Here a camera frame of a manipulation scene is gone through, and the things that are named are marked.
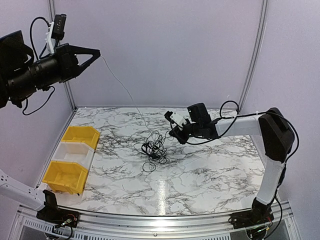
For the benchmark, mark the white middle bin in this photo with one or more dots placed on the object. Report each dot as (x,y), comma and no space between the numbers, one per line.
(75,152)

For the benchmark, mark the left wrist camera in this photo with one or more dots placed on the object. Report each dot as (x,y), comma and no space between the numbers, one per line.
(55,32)

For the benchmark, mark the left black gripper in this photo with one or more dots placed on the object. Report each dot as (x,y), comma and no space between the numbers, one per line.
(68,65)

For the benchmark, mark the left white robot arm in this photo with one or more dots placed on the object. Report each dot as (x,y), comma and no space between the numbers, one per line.
(21,76)

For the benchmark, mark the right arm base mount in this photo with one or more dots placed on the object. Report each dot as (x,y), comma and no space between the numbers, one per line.
(258,214)

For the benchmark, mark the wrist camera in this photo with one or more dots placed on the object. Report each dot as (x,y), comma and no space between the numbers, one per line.
(173,117)
(55,32)

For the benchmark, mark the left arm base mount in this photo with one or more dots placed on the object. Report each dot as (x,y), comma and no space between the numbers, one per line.
(53,214)

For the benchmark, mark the yellow bin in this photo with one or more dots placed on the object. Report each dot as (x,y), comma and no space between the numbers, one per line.
(68,177)
(82,134)

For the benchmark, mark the aluminium front rail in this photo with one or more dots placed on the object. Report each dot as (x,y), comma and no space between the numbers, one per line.
(105,226)

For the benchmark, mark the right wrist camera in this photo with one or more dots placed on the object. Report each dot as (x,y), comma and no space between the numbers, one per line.
(173,117)

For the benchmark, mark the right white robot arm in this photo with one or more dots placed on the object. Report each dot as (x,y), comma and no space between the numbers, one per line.
(279,137)

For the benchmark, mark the near yellow bin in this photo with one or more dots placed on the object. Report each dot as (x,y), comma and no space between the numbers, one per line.
(68,177)

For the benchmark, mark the far yellow bin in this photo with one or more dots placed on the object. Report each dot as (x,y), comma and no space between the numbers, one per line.
(82,134)

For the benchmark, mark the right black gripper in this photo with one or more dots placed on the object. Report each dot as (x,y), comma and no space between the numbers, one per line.
(177,134)

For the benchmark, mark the right aluminium corner post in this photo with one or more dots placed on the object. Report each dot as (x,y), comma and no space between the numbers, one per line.
(255,53)

